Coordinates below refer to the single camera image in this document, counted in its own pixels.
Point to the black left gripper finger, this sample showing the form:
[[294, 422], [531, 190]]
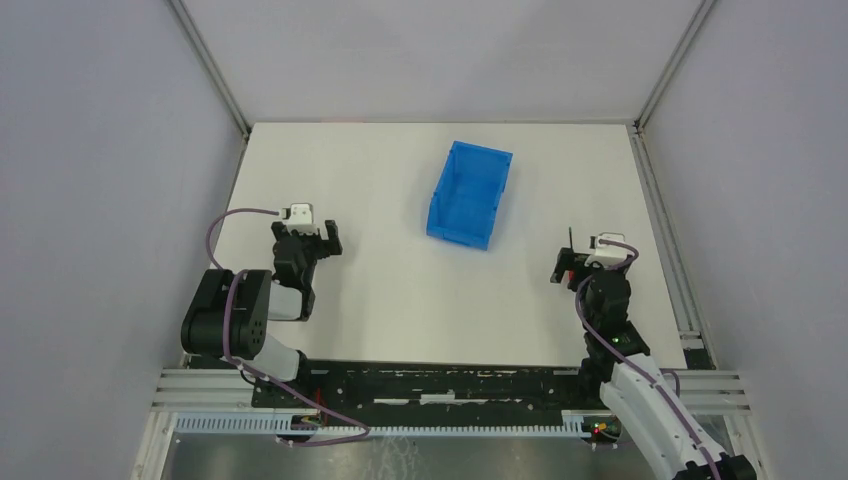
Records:
[[332, 244], [279, 230]]

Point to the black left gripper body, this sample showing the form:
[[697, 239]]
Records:
[[308, 241]]

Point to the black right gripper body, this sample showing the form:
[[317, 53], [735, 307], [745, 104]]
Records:
[[573, 268]]

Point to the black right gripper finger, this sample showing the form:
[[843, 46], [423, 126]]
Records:
[[564, 265], [574, 277]]

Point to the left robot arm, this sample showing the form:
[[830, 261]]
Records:
[[235, 311]]

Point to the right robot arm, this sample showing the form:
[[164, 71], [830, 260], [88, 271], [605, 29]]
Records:
[[621, 373]]

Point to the blue plastic bin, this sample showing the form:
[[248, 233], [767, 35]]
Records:
[[464, 204]]

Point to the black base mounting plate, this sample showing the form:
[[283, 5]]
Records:
[[428, 395]]

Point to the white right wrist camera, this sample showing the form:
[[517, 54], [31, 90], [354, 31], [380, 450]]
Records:
[[608, 241]]

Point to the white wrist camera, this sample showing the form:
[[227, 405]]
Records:
[[299, 218], [608, 241]]

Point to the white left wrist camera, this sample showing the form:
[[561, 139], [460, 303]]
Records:
[[299, 218]]

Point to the right aluminium frame rail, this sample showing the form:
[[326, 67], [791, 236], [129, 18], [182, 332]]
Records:
[[710, 392]]

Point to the aluminium frame rail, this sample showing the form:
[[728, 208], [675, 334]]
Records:
[[205, 390], [710, 392]]

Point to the left aluminium frame rail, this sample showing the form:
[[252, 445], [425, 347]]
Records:
[[205, 390]]

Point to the white slotted cable duct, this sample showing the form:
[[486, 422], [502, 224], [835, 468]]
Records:
[[280, 424]]

